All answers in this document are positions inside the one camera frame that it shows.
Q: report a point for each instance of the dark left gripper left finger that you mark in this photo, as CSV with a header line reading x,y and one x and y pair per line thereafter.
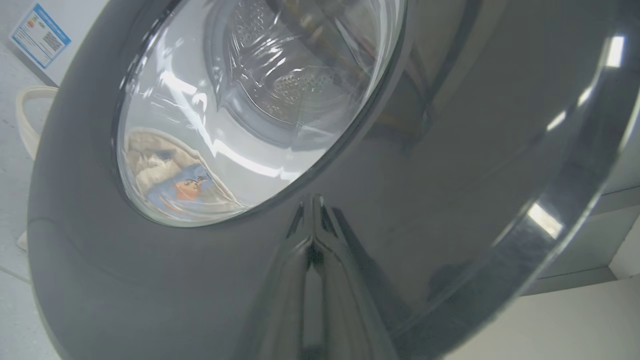
x,y
280,300

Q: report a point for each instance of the blue cartoon print garment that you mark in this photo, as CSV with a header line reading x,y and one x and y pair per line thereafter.
x,y
187,185

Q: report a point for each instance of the blue energy label sticker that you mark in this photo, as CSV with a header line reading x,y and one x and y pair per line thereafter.
x,y
40,35

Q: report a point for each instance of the washing machine glass door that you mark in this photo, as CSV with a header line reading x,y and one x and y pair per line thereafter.
x,y
450,175

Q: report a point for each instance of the white washing machine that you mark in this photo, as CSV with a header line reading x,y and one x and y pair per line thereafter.
x,y
80,30

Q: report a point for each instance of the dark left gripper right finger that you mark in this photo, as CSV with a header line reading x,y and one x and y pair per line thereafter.
x,y
350,310

